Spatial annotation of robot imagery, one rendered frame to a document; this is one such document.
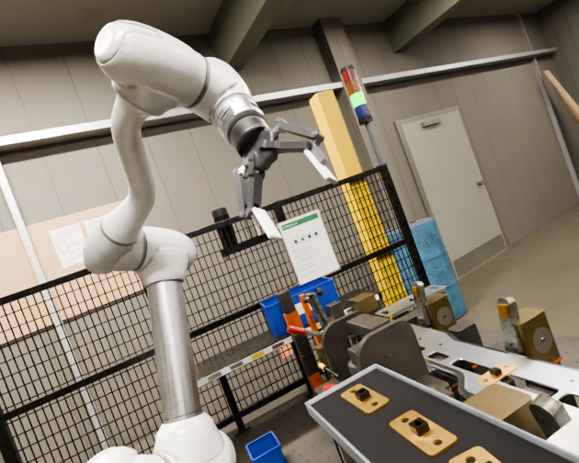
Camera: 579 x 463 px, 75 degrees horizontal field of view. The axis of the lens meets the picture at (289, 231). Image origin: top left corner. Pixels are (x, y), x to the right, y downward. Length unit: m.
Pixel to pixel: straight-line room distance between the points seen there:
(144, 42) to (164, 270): 0.66
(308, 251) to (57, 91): 2.64
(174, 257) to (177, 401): 0.39
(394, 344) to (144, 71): 0.65
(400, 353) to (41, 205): 3.03
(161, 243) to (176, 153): 2.52
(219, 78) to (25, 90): 3.06
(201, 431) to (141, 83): 0.83
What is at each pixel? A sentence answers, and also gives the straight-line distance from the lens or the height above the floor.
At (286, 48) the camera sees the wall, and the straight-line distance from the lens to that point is 4.63.
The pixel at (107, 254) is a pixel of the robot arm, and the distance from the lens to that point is 1.10.
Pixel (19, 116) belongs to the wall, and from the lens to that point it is 3.66.
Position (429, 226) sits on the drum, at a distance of 3.86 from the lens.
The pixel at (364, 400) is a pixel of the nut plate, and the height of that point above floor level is 1.16.
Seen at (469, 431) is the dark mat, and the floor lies 1.16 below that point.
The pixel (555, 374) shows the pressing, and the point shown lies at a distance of 0.90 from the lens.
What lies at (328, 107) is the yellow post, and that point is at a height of 1.91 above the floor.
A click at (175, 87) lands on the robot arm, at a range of 0.72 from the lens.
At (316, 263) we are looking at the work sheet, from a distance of 1.76.
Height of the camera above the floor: 1.44
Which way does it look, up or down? 1 degrees down
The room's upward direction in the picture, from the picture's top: 20 degrees counter-clockwise
